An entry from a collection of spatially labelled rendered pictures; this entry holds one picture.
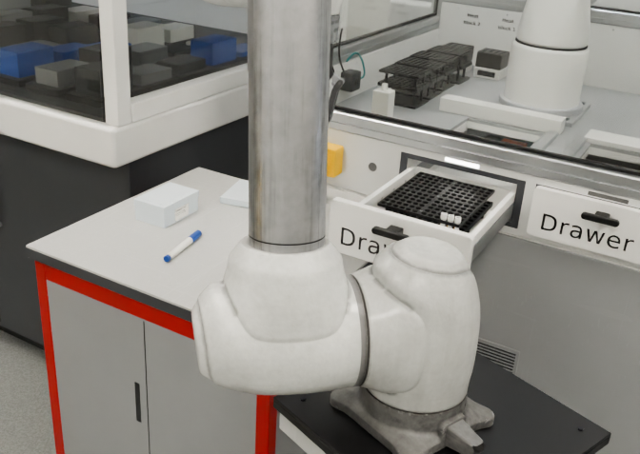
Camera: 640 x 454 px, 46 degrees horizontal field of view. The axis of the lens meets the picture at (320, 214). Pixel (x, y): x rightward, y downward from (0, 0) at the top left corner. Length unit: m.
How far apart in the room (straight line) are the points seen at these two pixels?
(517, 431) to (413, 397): 0.19
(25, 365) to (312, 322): 1.80
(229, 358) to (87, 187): 1.26
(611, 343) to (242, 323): 1.03
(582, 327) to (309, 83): 1.05
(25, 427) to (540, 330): 1.47
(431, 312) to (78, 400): 1.04
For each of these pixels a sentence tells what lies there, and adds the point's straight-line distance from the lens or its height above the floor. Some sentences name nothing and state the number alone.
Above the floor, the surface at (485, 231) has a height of 0.88.
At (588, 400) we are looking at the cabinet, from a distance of 1.87.
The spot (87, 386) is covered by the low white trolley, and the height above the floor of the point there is 0.45.
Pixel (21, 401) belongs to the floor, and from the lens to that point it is 2.51.
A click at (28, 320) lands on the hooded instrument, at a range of 2.61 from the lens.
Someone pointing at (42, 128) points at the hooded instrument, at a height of 0.86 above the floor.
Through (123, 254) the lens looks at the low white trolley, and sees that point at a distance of 1.62.
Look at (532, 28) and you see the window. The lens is 1.62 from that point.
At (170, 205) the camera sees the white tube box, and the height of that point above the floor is 0.81.
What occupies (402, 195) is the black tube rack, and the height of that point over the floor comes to 0.90.
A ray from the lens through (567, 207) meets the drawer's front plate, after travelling 1.65.
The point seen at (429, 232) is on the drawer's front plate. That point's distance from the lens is 1.40.
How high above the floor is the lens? 1.51
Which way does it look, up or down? 24 degrees down
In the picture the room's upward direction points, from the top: 4 degrees clockwise
